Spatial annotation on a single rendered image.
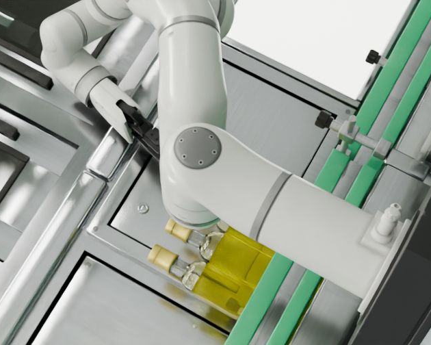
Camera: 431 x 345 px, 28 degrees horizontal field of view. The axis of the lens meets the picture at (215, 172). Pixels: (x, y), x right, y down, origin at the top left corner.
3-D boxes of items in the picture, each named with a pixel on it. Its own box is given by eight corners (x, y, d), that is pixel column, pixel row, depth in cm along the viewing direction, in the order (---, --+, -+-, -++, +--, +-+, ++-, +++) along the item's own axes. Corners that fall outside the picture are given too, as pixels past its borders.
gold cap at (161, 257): (176, 264, 150) (154, 252, 150) (180, 251, 147) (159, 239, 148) (167, 277, 147) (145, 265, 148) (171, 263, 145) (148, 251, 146)
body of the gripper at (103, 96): (87, 112, 162) (128, 150, 160) (76, 91, 153) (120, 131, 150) (115, 85, 164) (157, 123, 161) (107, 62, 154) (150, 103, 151)
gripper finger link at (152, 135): (132, 130, 153) (158, 155, 151) (129, 123, 150) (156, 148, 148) (145, 118, 153) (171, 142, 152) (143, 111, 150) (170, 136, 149)
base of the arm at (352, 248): (434, 185, 101) (317, 126, 104) (402, 249, 92) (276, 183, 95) (386, 270, 112) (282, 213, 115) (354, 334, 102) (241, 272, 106)
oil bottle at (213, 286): (304, 320, 146) (195, 260, 150) (305, 315, 141) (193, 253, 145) (288, 349, 145) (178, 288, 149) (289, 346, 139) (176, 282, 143)
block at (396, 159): (421, 181, 144) (384, 161, 145) (433, 163, 135) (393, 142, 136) (412, 199, 143) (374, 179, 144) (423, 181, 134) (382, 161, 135)
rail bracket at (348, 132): (382, 165, 147) (317, 133, 149) (398, 131, 131) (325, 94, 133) (374, 181, 146) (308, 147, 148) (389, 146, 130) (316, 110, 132)
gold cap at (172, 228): (196, 228, 151) (175, 217, 151) (195, 223, 147) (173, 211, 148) (186, 246, 150) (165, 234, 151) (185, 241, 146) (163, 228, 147)
